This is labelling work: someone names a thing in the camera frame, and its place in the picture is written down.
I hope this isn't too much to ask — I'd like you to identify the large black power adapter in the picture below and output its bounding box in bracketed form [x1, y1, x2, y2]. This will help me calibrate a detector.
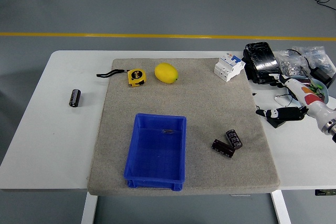
[285, 49, 336, 89]

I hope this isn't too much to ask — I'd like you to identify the black printed cylindrical battery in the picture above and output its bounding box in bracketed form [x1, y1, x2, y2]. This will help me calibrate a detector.
[225, 129, 243, 150]

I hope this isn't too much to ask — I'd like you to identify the small black power adapter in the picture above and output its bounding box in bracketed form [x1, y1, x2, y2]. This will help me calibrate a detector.
[256, 105, 287, 129]

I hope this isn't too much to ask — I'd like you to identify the black wrapped box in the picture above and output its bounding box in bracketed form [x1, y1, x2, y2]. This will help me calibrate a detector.
[241, 42, 286, 85]

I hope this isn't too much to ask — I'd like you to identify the white circuit breaker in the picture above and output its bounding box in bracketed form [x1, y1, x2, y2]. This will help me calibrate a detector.
[214, 52, 246, 83]

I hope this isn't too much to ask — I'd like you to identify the clear bag of blue screws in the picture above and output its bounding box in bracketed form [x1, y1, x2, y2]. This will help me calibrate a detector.
[292, 46, 336, 74]

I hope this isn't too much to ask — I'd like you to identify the yellow tape measure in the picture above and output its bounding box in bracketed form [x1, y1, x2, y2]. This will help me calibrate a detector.
[96, 68, 147, 88]

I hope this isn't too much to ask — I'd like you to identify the clear bag of nuts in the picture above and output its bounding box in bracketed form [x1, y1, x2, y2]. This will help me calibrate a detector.
[277, 49, 312, 78]

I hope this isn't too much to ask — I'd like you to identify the dark brown ribbed battery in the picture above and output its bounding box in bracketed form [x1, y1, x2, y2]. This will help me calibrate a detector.
[212, 138, 236, 159]

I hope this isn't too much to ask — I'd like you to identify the green plastic connector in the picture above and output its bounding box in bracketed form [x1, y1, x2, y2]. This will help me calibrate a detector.
[308, 82, 323, 95]

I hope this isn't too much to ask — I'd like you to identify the blue plastic box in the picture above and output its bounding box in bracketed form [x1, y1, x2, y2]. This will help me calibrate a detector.
[123, 113, 187, 191]

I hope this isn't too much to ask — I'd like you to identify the black table control panel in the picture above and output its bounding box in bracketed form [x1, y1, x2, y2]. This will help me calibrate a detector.
[314, 188, 336, 196]

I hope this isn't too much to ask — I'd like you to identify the thin black wire loop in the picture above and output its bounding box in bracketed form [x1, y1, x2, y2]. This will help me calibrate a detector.
[274, 93, 292, 104]

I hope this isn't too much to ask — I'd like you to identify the light blue bowl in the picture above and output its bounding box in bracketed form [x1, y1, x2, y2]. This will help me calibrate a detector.
[287, 76, 330, 109]

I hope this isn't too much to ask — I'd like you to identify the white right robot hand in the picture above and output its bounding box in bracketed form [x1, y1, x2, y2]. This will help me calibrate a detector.
[256, 73, 336, 130]

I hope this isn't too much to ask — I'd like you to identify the yellow lemon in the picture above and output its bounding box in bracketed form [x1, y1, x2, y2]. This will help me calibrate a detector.
[154, 62, 179, 84]

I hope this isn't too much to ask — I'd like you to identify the grey-brown mat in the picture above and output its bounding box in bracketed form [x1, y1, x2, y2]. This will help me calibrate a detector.
[87, 58, 281, 196]

